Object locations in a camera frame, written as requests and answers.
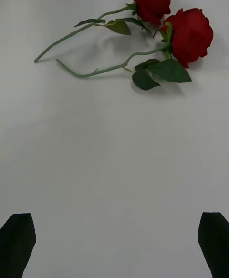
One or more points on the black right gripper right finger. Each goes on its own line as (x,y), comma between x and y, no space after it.
(215,242)

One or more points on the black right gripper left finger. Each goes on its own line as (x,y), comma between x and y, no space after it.
(15,242)

